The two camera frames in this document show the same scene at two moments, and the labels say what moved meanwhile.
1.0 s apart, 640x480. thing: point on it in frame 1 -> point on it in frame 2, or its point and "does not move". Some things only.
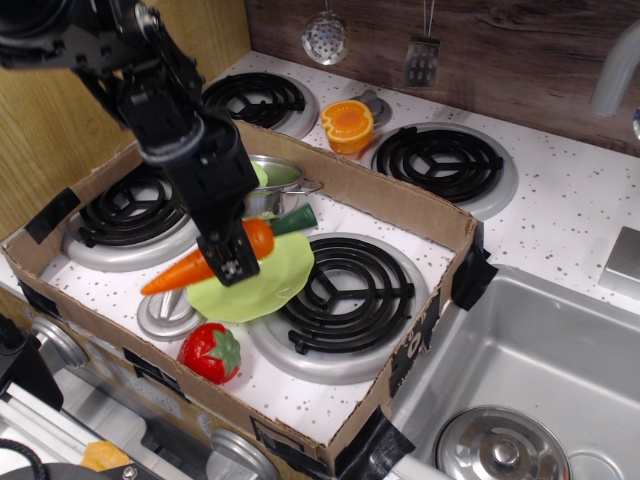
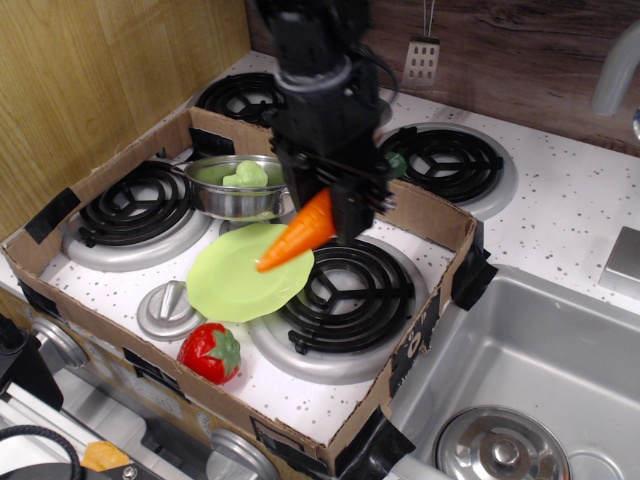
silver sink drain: (500, 443) does not move
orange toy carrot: (263, 235) -> (312, 228)
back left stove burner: (272, 100) does not move
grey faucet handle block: (621, 273) does not move
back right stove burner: (454, 161) does not move
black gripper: (215, 176) -> (324, 127)
